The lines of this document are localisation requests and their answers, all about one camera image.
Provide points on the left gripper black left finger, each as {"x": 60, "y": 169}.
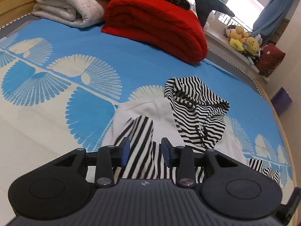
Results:
{"x": 66, "y": 184}

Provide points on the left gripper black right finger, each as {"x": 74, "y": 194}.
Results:
{"x": 224, "y": 184}

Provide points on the striped hoodie with white vest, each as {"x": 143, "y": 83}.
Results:
{"x": 188, "y": 114}

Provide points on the purple storage box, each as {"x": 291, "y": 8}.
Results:
{"x": 281, "y": 101}

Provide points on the blue patterned bed sheet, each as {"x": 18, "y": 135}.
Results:
{"x": 157, "y": 202}

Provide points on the yellow plush toy pile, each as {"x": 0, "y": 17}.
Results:
{"x": 242, "y": 42}

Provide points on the white round plush toy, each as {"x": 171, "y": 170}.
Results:
{"x": 210, "y": 18}

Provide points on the red folded blanket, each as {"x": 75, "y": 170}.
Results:
{"x": 159, "y": 23}

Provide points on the cream folded quilt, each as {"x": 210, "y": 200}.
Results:
{"x": 73, "y": 13}

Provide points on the right blue curtain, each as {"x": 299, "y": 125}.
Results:
{"x": 271, "y": 17}

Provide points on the dark blue shark plush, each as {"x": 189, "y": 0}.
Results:
{"x": 204, "y": 7}

